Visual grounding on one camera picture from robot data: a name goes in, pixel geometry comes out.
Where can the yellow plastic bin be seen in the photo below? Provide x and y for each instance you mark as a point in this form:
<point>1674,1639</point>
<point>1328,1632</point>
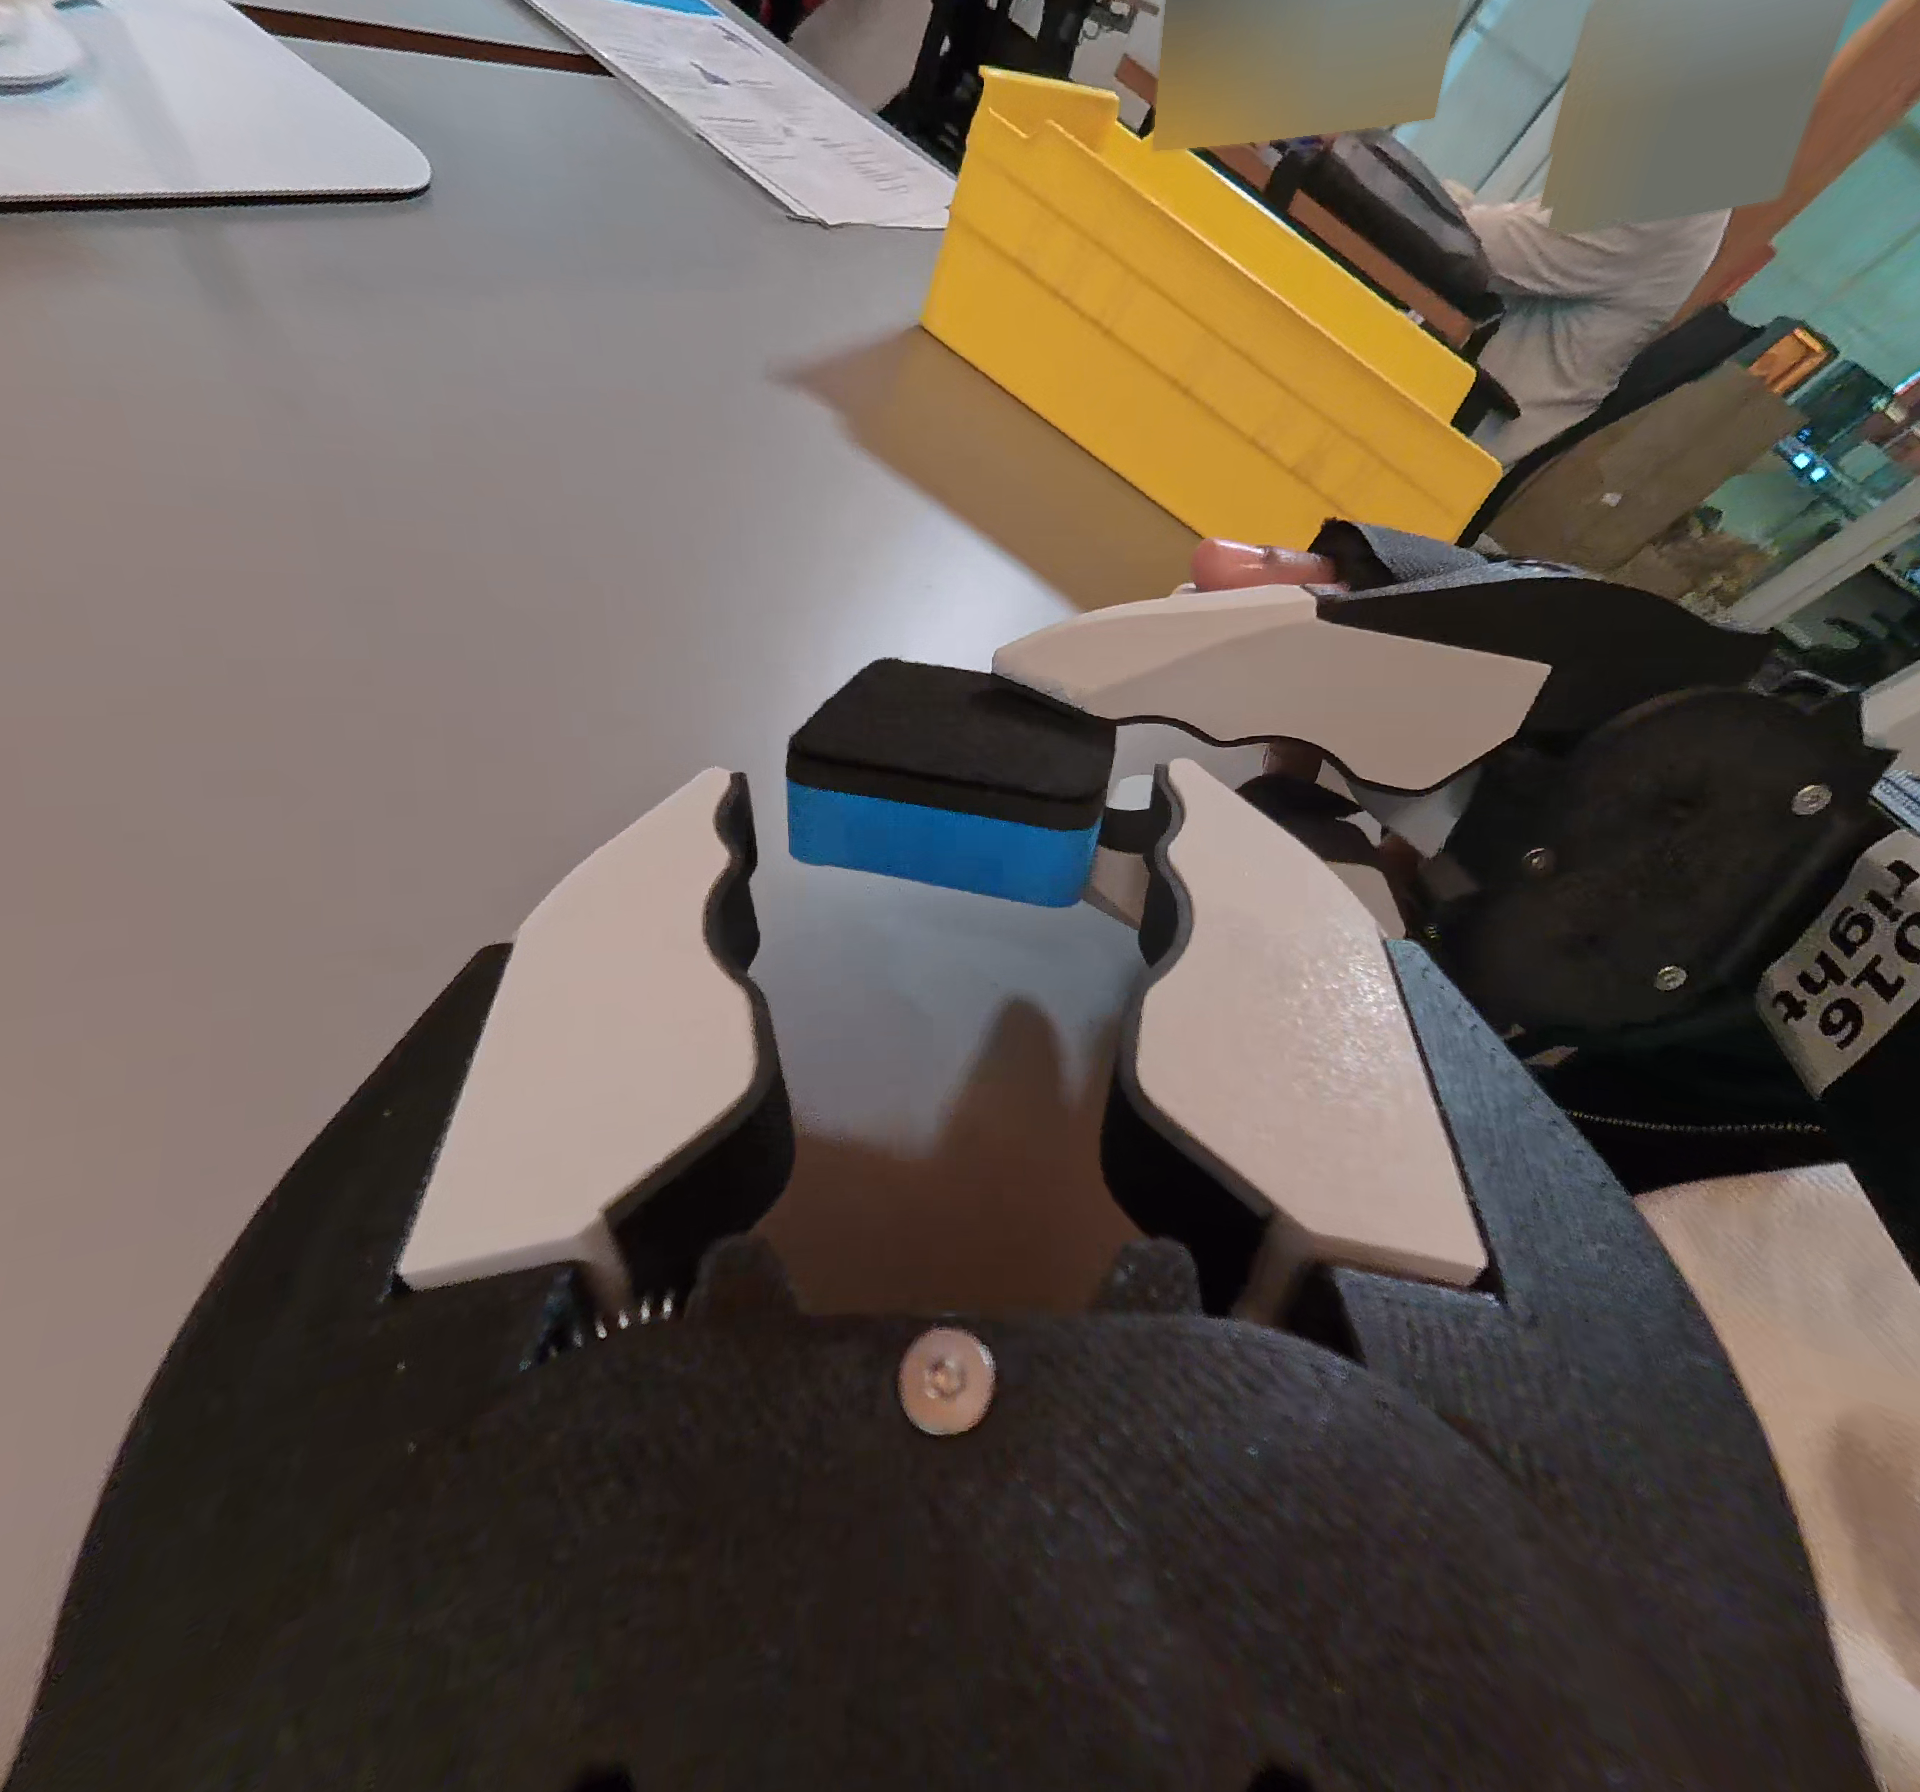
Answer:
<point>1200,322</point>

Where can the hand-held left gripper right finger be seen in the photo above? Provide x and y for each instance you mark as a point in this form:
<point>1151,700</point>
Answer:
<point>1305,1072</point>

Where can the person's right hand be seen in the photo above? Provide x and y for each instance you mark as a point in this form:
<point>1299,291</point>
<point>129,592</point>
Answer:
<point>1253,565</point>

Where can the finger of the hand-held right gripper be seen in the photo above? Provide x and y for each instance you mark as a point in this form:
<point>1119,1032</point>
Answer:
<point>1125,883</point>
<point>1319,681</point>

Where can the cream white shirt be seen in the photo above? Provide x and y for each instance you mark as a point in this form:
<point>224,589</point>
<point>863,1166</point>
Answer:
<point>1801,1370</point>

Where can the brown cardboard box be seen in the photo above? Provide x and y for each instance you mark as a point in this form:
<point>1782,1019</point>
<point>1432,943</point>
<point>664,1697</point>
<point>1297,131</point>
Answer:
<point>1650,471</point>

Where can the grey desk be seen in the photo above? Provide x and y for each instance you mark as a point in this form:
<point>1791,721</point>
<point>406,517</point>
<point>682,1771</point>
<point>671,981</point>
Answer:
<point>450,547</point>

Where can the dark green zip jacket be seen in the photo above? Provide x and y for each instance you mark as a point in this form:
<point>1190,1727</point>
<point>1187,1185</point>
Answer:
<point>1723,1132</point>

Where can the blue and black eraser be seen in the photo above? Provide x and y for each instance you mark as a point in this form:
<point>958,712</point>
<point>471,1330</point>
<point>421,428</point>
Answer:
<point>945,772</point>

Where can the white tilting stand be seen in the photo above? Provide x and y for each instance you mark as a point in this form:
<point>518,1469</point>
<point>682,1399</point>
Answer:
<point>179,97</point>

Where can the black backpack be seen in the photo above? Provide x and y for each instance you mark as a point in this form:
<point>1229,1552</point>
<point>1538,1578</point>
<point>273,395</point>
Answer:
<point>1395,217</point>

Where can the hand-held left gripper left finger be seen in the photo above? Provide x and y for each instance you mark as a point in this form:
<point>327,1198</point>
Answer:
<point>599,1057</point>

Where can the printed paper sheet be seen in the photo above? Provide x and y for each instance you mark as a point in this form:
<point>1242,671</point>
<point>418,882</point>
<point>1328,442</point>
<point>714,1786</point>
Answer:
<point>720,66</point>

